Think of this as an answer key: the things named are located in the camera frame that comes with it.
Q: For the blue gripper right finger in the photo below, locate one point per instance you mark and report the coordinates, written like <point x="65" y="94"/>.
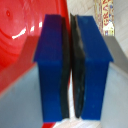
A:
<point x="95" y="70"/>

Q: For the orange-red bowl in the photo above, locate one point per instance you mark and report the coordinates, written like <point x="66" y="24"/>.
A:
<point x="20" y="33"/>

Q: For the colourful snack box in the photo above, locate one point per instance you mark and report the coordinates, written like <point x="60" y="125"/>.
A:
<point x="105" y="16"/>

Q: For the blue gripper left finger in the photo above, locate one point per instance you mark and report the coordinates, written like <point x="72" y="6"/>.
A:
<point x="50" y="66"/>

